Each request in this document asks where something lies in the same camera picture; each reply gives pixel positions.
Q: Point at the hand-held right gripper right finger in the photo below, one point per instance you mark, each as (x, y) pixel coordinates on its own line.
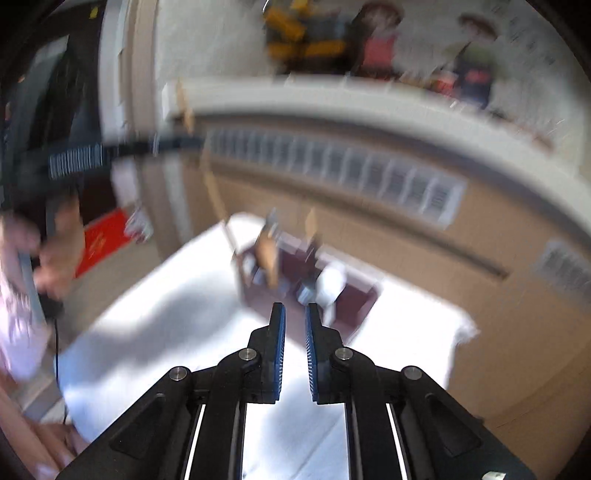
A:
(311, 355)

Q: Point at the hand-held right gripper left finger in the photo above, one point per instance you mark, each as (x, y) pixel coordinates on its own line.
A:
(277, 350)

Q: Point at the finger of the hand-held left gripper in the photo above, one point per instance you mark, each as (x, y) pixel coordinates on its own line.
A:
(157, 143)

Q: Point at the maroon utensil holder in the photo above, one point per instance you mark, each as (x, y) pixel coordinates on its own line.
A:
(351, 295)

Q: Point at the white plastic spoon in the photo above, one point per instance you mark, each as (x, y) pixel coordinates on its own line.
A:
(332, 281)

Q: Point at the person's left hand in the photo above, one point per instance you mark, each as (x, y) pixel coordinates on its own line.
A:
(60, 249)

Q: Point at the red box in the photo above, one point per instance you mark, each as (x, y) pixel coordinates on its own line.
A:
(101, 240)

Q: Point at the white towel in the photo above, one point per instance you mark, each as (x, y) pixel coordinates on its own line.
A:
(161, 332)

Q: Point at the pink garment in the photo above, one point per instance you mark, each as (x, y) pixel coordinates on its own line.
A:
(18, 323)

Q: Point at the long white vent grille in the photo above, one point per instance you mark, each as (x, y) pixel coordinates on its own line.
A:
(392, 184)

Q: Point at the white window ledge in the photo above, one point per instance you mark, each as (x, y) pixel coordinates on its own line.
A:
(369, 101)

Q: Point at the person's leg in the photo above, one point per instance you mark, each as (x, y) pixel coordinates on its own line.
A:
(41, 443)

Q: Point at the small white vent grille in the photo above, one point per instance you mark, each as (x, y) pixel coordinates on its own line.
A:
(563, 270)

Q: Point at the white door frame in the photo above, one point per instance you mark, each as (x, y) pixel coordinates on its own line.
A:
(138, 92)

